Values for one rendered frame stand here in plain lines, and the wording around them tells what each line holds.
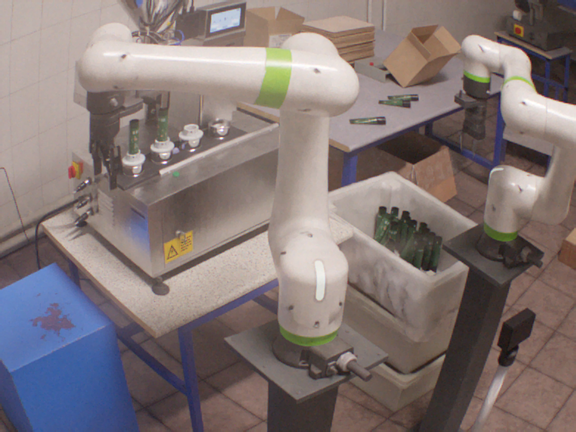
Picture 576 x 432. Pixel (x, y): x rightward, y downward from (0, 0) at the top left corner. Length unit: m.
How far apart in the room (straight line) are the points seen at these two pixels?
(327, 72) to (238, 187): 0.94
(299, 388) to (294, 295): 0.21
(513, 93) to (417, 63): 1.94
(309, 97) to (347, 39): 2.40
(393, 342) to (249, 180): 0.78
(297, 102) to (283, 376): 0.58
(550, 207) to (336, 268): 0.72
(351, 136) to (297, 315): 1.56
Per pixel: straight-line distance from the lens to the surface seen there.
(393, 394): 2.78
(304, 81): 1.32
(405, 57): 3.60
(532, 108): 1.65
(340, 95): 1.34
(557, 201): 1.95
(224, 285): 2.17
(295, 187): 1.61
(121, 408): 2.51
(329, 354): 1.59
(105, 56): 1.29
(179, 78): 1.30
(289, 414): 1.77
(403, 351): 2.63
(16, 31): 3.38
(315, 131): 1.56
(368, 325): 2.72
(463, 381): 2.35
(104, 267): 2.25
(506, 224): 2.03
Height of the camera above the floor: 2.01
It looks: 30 degrees down
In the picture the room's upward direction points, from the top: 3 degrees clockwise
